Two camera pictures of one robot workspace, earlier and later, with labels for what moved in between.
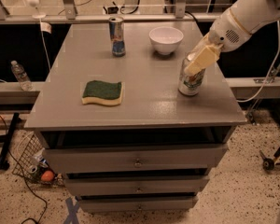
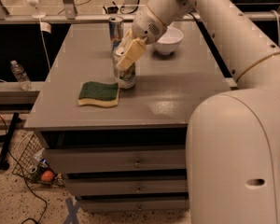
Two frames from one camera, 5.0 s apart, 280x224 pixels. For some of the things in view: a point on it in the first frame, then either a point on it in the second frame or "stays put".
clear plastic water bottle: [21, 75] stays put
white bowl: [165, 39] stays put
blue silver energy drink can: [117, 35] stays put
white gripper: [230, 33] → [147, 28]
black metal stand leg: [6, 140] stays put
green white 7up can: [190, 83] → [125, 75]
